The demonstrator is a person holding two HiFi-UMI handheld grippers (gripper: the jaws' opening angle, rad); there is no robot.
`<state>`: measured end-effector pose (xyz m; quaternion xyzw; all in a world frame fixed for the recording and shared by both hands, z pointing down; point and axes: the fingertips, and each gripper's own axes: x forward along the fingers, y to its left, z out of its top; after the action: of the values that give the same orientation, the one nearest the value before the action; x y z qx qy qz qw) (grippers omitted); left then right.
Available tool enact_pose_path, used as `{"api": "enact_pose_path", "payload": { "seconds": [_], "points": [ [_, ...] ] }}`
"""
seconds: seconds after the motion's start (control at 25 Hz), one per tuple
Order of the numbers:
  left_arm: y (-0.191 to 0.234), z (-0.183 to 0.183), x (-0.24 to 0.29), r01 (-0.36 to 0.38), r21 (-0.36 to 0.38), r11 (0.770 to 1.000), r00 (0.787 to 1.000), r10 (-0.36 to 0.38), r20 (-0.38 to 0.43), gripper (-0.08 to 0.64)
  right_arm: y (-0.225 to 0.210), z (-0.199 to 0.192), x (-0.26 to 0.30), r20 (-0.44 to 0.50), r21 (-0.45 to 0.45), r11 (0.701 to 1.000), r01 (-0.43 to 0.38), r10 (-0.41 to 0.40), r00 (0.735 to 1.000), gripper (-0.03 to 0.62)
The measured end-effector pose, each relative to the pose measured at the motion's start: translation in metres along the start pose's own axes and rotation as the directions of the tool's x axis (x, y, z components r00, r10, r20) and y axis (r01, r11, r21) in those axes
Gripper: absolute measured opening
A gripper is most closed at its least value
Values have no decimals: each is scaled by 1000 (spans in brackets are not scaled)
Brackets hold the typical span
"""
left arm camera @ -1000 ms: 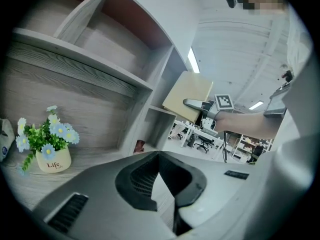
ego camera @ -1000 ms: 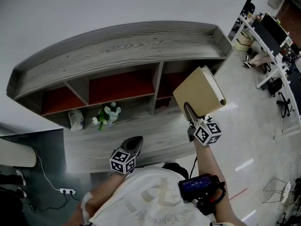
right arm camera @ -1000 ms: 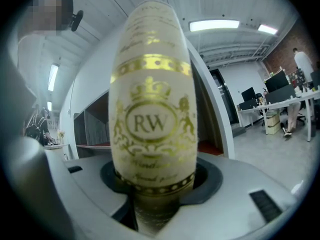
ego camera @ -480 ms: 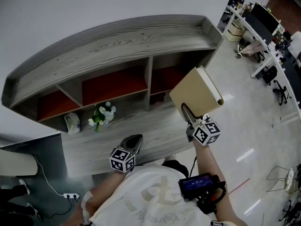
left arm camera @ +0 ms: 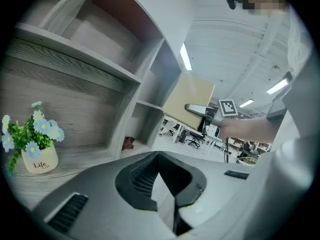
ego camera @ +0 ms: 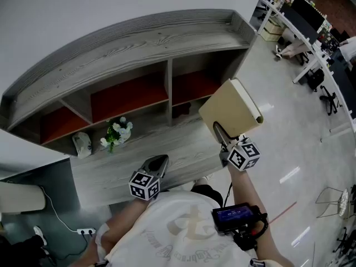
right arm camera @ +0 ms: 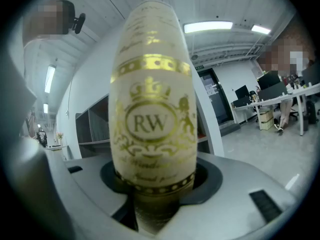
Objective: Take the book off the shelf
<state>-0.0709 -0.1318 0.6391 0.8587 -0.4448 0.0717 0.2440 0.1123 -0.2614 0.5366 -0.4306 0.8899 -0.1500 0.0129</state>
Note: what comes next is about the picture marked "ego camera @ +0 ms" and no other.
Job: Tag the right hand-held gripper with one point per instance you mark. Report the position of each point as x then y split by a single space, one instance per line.
243 156

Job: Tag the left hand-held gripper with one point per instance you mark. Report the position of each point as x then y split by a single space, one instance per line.
144 186

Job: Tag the beige book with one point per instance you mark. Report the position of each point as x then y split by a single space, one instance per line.
228 107

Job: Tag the grey wooden shelf desk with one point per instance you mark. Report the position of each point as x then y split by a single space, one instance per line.
125 57

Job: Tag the person's left forearm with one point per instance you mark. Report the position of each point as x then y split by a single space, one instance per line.
122 221

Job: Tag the person's right forearm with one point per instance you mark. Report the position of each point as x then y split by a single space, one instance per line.
242 188

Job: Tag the grey wood-grain table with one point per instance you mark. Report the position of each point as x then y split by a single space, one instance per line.
180 146

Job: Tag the long white office desk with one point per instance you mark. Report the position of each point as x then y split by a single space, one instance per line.
304 72

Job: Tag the black desk partition panel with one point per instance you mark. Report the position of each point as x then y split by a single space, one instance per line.
300 24

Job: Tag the person's beige shoe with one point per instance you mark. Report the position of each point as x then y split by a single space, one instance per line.
204 178

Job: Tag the white flowers in pot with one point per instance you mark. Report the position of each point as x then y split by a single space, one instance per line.
116 132

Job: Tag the person's black shorts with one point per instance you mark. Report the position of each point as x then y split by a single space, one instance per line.
208 193

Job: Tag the person's white t-shirt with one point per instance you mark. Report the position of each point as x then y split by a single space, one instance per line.
167 238

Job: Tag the white tissue packet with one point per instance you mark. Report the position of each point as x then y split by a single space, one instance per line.
82 145

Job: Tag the white power strip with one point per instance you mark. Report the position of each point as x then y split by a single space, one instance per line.
86 230

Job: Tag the black backpack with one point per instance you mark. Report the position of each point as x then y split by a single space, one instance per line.
315 79

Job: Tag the cardboard box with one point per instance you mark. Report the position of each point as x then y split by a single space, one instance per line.
271 35
275 26

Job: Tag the black office chair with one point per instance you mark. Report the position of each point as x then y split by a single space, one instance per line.
331 99
345 241

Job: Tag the white curved plastic object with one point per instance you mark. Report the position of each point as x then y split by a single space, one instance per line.
19 197

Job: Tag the black monitor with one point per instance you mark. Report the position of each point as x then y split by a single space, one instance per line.
313 15

